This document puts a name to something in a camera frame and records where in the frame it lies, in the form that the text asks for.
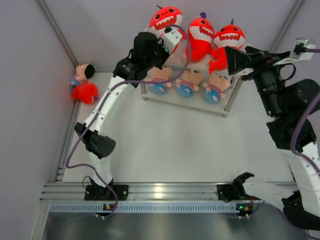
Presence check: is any red plush shark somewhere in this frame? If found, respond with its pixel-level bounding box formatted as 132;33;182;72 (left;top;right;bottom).
185;12;215;63
149;5;183;38
208;19;246;74

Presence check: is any pink doll striped shirt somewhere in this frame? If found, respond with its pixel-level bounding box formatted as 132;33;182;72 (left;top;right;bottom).
176;68;205;98
145;65;173;95
202;74;231;104

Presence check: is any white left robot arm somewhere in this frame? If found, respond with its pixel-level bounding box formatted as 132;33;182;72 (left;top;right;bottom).
74;31;181;201

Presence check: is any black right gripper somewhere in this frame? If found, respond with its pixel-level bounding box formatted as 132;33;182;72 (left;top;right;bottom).
223;46;290;116

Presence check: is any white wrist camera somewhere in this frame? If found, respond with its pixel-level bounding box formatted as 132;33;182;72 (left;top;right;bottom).
160;27;183;54
289;38;316;61

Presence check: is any white two-tier shelf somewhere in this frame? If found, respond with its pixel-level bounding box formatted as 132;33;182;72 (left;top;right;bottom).
139;53;245;119

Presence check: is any pink doll black hair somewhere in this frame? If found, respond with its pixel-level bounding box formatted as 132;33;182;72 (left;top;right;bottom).
70;63;96;87

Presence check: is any aluminium mounting rail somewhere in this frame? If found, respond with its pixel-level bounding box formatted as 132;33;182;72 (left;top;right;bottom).
39;181;313;204

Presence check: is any red plush whale back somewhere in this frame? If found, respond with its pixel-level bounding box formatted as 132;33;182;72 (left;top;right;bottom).
71;83;99;105

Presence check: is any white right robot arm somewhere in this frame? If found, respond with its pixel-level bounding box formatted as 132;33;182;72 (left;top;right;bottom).
219;43;320;231

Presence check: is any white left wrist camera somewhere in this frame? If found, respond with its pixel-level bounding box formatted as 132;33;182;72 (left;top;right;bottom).
160;27;183;54

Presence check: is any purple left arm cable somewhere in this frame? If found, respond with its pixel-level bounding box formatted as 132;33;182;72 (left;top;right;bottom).
65;24;192;221

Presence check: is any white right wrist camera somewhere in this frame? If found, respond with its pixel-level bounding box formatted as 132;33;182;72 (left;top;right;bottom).
289;38;316;61

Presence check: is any grey slotted cable duct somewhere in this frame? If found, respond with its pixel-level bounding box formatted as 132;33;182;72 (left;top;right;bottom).
49;202;252;214

